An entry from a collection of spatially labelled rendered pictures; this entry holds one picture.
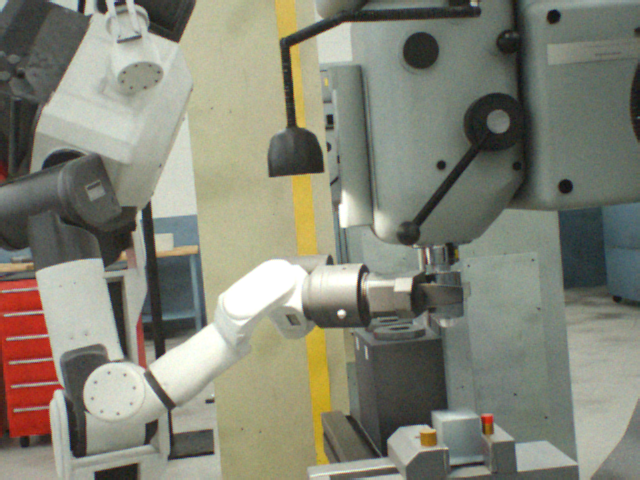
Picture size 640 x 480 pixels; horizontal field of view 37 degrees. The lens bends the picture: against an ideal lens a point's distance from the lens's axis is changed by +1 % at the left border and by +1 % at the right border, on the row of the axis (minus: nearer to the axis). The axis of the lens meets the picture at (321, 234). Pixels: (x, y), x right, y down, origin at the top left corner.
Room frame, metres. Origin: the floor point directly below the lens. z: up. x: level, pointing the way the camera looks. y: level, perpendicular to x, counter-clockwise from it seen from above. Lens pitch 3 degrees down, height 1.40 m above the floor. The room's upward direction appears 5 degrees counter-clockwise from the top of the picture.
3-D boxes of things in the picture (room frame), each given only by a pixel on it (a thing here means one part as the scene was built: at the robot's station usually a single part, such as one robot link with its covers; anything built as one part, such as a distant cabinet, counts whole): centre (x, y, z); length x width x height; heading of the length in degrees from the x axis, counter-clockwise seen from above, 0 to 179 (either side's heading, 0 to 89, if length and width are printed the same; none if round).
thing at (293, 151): (1.22, 0.02, 1.44); 0.07 x 0.07 x 0.06
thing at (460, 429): (1.28, -0.16, 1.05); 0.06 x 0.05 x 0.06; 6
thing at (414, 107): (1.28, -0.16, 1.47); 0.21 x 0.19 x 0.32; 7
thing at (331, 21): (1.14, -0.01, 1.58); 0.17 x 0.01 x 0.01; 24
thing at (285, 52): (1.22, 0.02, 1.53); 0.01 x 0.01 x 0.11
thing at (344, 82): (1.26, -0.05, 1.45); 0.04 x 0.04 x 0.21; 7
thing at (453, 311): (1.28, -0.16, 1.23); 0.05 x 0.05 x 0.05
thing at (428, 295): (1.25, -0.15, 1.24); 0.06 x 0.02 x 0.03; 72
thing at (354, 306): (1.31, -0.07, 1.24); 0.13 x 0.12 x 0.10; 162
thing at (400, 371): (1.68, -0.11, 1.04); 0.22 x 0.12 x 0.20; 6
